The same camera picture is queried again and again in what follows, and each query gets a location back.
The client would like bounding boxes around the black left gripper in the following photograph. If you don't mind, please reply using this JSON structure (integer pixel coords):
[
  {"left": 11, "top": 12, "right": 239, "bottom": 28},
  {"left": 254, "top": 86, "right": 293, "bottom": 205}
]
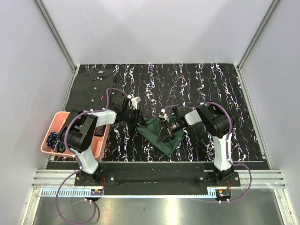
[{"left": 122, "top": 107, "right": 148, "bottom": 128}]

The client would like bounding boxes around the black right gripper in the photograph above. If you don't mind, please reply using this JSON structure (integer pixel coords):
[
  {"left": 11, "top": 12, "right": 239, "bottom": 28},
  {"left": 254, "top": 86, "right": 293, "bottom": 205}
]
[{"left": 157, "top": 120, "right": 182, "bottom": 145}]

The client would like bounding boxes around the green cloth napkin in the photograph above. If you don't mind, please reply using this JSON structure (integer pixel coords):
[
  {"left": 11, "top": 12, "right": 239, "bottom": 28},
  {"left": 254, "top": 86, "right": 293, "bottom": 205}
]
[{"left": 137, "top": 116, "right": 184, "bottom": 157}]

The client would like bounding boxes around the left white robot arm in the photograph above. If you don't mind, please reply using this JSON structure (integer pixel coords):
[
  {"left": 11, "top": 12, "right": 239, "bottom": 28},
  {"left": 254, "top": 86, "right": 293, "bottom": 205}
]
[{"left": 59, "top": 95, "right": 146, "bottom": 186}]

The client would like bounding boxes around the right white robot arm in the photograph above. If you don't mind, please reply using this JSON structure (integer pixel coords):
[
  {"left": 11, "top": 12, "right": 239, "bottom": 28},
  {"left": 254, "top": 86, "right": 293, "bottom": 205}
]
[{"left": 156, "top": 101, "right": 234, "bottom": 186}]

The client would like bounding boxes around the dark brown rolled cloth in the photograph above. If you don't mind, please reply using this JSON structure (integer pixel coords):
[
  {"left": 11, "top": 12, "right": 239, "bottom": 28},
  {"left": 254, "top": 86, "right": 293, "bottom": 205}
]
[{"left": 94, "top": 125, "right": 106, "bottom": 137}]

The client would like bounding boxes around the dark pinstriped shirt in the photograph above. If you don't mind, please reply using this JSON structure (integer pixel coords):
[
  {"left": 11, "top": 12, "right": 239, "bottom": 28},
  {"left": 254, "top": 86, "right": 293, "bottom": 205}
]
[{"left": 65, "top": 68, "right": 120, "bottom": 112}]

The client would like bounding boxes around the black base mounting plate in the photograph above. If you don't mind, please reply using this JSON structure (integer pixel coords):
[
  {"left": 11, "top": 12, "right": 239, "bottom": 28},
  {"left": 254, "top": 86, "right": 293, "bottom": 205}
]
[{"left": 75, "top": 162, "right": 241, "bottom": 196}]

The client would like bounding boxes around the yellow patterned rolled tie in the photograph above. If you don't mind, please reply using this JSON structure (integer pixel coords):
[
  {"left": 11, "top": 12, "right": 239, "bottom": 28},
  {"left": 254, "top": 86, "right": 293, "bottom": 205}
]
[{"left": 56, "top": 142, "right": 66, "bottom": 153}]

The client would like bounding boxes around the pink compartment tray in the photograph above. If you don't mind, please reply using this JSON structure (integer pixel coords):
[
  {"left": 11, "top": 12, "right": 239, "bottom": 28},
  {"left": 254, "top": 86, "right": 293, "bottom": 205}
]
[{"left": 40, "top": 112, "right": 110, "bottom": 161}]

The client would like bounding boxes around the blue patterned rolled tie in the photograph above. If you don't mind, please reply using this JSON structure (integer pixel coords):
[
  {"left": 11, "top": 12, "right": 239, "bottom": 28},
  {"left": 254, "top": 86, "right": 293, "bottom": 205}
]
[{"left": 46, "top": 132, "right": 59, "bottom": 149}]

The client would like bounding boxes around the aluminium frame rail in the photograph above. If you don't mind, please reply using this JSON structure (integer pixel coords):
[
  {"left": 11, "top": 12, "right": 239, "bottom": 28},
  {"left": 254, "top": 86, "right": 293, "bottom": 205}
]
[{"left": 32, "top": 170, "right": 285, "bottom": 188}]

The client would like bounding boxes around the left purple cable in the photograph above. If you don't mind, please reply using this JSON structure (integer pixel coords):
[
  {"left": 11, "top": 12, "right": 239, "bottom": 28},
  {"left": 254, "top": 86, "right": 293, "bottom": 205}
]
[{"left": 57, "top": 87, "right": 132, "bottom": 222}]

